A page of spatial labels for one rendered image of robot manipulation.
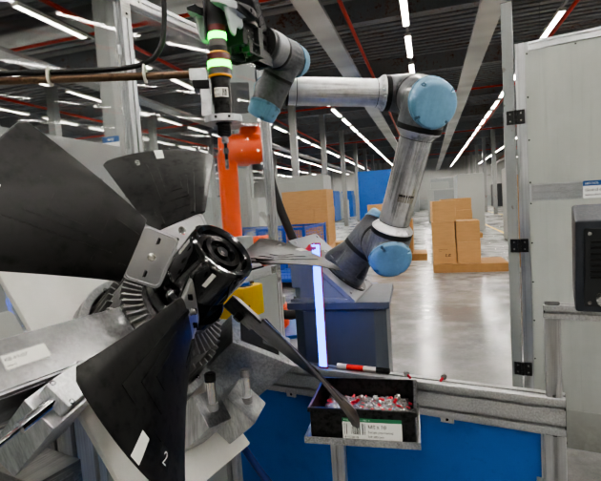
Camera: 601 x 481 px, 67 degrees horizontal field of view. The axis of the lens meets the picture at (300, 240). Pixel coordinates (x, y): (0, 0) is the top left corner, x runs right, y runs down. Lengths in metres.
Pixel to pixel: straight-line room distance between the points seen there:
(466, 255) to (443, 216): 0.77
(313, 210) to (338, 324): 7.41
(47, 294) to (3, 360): 0.26
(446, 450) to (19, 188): 1.03
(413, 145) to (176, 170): 0.59
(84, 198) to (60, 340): 0.20
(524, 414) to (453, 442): 0.18
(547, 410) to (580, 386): 1.54
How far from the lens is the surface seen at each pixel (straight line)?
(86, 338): 0.76
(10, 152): 0.75
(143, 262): 0.77
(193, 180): 0.95
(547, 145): 2.49
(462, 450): 1.22
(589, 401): 2.69
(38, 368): 0.71
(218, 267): 0.72
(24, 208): 0.72
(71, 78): 0.95
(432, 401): 1.16
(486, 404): 1.14
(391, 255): 1.26
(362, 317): 1.36
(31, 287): 0.94
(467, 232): 8.23
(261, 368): 0.95
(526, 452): 1.19
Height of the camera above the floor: 1.29
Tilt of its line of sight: 4 degrees down
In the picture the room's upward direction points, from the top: 4 degrees counter-clockwise
